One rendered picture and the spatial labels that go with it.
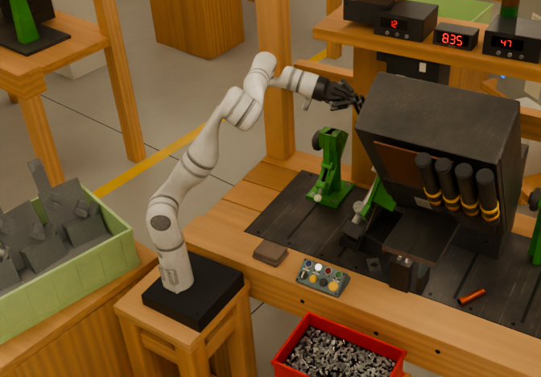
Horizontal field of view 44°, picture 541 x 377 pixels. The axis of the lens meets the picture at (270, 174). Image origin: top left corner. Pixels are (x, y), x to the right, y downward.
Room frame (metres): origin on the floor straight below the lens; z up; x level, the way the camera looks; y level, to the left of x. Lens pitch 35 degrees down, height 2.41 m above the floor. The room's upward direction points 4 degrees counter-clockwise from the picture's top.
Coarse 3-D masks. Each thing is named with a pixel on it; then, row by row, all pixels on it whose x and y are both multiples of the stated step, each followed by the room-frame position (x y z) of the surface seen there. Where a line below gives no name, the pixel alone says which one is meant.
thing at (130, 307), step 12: (156, 276) 1.64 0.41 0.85; (132, 288) 1.59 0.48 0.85; (144, 288) 1.59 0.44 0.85; (120, 300) 1.54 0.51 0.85; (132, 300) 1.54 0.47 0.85; (120, 312) 1.50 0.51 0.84; (132, 312) 1.49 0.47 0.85; (144, 312) 1.48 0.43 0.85; (156, 312) 1.48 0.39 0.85; (228, 312) 1.49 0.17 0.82; (144, 324) 1.44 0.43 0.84; (156, 324) 1.43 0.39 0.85; (168, 324) 1.43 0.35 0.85; (180, 324) 1.42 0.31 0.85; (216, 324) 1.44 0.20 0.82; (168, 336) 1.38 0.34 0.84; (180, 336) 1.38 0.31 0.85; (192, 336) 1.37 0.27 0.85; (204, 336) 1.39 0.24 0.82; (180, 348) 1.36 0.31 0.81; (192, 348) 1.35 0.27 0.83
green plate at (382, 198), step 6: (378, 180) 1.61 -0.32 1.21; (378, 186) 1.62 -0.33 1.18; (372, 192) 1.62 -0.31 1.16; (378, 192) 1.62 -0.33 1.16; (384, 192) 1.61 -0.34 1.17; (372, 198) 1.62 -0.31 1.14; (378, 198) 1.62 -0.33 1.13; (384, 198) 1.61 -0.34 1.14; (390, 198) 1.60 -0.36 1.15; (372, 204) 1.65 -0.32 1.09; (378, 204) 1.62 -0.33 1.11; (384, 204) 1.61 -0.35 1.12; (390, 204) 1.60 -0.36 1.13; (390, 210) 1.60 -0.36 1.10
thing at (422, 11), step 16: (400, 0) 2.01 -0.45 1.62; (384, 16) 1.92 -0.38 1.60; (400, 16) 1.89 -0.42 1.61; (416, 16) 1.87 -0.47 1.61; (432, 16) 1.91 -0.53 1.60; (496, 16) 1.84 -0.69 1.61; (384, 32) 1.91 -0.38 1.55; (400, 32) 1.88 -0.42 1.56; (416, 32) 1.86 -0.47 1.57; (496, 32) 1.73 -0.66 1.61; (512, 32) 1.72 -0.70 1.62; (528, 32) 1.71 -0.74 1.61; (496, 48) 1.72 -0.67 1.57; (512, 48) 1.70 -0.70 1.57; (528, 48) 1.68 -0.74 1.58
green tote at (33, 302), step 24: (120, 240) 1.74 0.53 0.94; (72, 264) 1.62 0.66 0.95; (96, 264) 1.68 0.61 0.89; (120, 264) 1.73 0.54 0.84; (24, 288) 1.52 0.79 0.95; (48, 288) 1.57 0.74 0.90; (72, 288) 1.61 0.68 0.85; (96, 288) 1.66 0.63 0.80; (0, 312) 1.47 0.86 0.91; (24, 312) 1.51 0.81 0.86; (48, 312) 1.55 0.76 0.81; (0, 336) 1.45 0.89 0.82
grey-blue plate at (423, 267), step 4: (420, 264) 1.44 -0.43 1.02; (424, 264) 1.45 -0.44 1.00; (420, 268) 1.44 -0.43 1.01; (424, 268) 1.46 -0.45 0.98; (428, 268) 1.48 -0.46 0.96; (420, 272) 1.43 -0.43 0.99; (424, 272) 1.45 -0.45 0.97; (428, 272) 1.48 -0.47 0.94; (420, 276) 1.43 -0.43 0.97; (424, 276) 1.45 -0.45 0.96; (428, 276) 1.48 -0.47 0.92; (416, 280) 1.45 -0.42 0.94; (420, 280) 1.44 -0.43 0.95; (424, 280) 1.45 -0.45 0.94; (416, 284) 1.45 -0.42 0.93; (420, 284) 1.44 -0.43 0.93; (424, 284) 1.46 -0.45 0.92; (416, 288) 1.45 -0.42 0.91; (420, 288) 1.44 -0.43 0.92
